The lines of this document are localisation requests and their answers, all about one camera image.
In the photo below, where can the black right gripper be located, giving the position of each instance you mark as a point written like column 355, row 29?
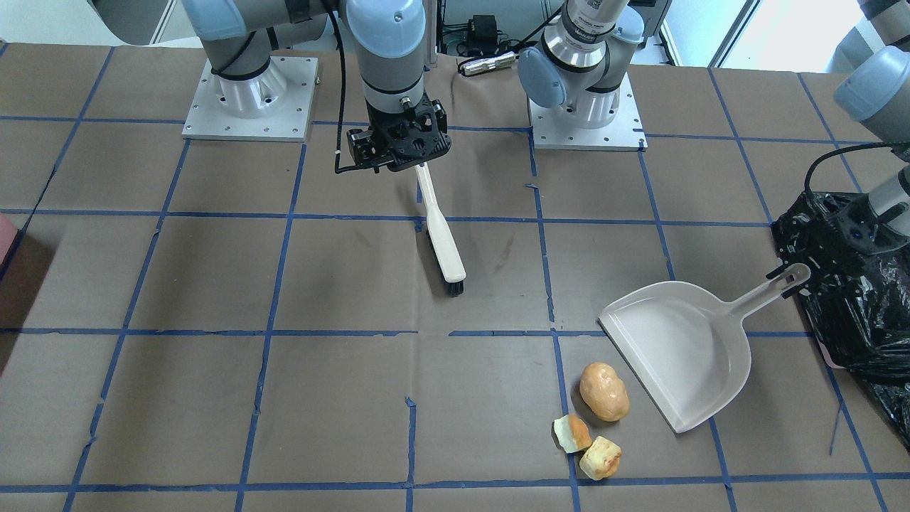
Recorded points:
column 362, row 147

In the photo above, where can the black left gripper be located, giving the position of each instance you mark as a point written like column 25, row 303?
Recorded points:
column 841, row 232

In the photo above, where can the beige hand brush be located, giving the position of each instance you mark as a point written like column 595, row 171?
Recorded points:
column 443, row 243

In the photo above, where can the beige plastic dustpan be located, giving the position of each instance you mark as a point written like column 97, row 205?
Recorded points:
column 688, row 347

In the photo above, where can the whole yellow potato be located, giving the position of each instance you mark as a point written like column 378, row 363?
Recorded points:
column 604, row 392

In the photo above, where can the yellow bread chunk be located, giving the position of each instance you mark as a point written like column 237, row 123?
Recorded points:
column 572, row 434
column 601, row 460

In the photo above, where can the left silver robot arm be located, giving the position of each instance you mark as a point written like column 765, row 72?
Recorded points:
column 876, row 95

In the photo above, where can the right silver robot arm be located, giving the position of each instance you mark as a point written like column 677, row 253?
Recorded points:
column 381, row 45

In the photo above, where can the black lined trash bin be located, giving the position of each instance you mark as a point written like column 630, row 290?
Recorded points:
column 857, row 304

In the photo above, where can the pink plastic bin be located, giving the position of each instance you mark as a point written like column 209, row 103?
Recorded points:
column 9, row 235

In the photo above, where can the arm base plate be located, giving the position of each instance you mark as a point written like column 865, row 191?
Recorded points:
column 275, row 106
column 592, row 121

